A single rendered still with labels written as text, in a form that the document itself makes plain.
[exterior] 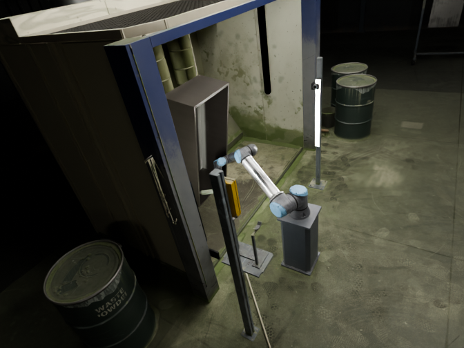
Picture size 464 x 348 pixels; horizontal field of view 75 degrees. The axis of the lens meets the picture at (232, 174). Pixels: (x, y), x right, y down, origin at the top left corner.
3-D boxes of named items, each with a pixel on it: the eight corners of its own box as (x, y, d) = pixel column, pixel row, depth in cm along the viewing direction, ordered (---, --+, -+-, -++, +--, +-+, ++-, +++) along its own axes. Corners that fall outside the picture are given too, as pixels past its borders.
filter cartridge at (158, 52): (163, 99, 428) (143, 36, 383) (184, 99, 412) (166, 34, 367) (147, 110, 403) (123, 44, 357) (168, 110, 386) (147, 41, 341)
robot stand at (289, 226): (320, 253, 310) (321, 206, 274) (310, 276, 290) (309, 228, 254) (292, 244, 325) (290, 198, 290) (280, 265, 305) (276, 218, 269)
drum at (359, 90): (334, 124, 533) (336, 74, 484) (369, 124, 515) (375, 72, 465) (333, 141, 489) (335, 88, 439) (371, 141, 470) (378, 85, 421)
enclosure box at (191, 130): (172, 196, 340) (160, 97, 263) (202, 167, 380) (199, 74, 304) (199, 207, 327) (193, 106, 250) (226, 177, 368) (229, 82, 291)
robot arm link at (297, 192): (311, 204, 264) (311, 188, 254) (297, 213, 257) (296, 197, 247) (299, 196, 275) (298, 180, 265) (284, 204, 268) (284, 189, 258)
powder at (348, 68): (371, 65, 506) (371, 64, 505) (359, 75, 475) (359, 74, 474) (340, 63, 538) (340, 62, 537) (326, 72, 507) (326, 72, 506)
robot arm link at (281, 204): (299, 204, 249) (246, 141, 278) (283, 215, 242) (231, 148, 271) (293, 213, 261) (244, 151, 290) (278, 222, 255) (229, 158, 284)
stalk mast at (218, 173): (245, 333, 254) (208, 174, 162) (248, 327, 258) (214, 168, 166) (251, 336, 251) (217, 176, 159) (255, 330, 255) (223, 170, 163)
